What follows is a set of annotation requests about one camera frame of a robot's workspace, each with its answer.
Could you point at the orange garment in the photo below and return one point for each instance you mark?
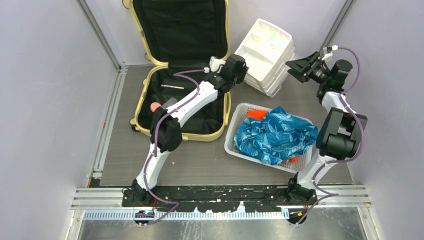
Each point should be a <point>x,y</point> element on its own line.
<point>256,114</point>

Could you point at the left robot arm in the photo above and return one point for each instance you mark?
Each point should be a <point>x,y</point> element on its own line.
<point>167,122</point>

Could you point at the blue patterned garment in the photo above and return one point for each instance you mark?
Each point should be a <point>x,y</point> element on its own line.
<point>275,139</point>

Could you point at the yellow hard-shell suitcase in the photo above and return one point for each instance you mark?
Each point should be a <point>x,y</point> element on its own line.
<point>178,35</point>

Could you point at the slotted metal cable duct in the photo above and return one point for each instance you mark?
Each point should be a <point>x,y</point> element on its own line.
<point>150,215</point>

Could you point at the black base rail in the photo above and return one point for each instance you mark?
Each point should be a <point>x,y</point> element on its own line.
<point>217,198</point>

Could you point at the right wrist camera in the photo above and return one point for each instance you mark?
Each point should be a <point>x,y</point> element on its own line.
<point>326,53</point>

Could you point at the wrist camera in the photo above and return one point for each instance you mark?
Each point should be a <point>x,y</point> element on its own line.
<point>215,65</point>
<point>326,53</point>

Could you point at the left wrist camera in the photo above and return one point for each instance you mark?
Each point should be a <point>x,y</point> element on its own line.
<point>215,65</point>

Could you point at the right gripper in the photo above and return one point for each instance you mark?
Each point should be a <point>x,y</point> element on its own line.
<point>301,64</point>

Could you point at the white divided organizer tray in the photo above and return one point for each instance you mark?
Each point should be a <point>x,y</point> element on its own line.
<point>266,48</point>

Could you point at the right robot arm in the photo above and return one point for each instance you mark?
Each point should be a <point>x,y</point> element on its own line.
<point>341,134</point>

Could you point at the silver pen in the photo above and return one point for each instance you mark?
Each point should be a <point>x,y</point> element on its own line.
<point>172,86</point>

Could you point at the clear bottle pink cap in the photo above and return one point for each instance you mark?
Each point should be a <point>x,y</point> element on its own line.
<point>168,103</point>

